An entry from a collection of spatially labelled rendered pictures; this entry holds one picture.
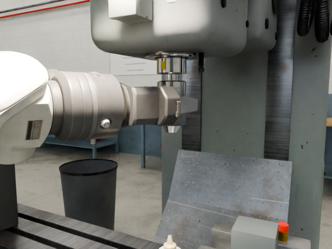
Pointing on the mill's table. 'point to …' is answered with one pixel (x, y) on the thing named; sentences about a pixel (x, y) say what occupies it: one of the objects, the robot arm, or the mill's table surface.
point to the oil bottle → (169, 244)
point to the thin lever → (201, 62)
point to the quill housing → (174, 28)
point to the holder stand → (8, 197)
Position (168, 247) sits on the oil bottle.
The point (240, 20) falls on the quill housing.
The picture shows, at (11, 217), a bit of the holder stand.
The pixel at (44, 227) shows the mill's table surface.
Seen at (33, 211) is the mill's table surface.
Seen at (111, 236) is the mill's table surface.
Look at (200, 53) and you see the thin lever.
